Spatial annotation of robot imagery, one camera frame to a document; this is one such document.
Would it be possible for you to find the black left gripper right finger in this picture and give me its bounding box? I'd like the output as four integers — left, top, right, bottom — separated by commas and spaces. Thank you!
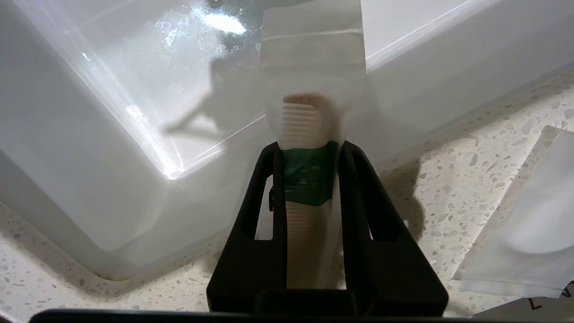
337, 140, 449, 315

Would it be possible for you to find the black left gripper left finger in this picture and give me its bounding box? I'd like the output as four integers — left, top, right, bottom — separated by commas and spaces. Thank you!
207, 143, 287, 314

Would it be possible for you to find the square clear white packet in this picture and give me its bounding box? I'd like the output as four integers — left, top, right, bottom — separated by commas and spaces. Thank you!
453, 126, 574, 299

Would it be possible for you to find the comb packet green band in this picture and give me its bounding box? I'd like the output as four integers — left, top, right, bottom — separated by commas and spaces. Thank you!
260, 0, 367, 290

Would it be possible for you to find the white ceramic sink basin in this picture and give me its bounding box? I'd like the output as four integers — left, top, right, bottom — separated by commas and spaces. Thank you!
0, 0, 574, 281

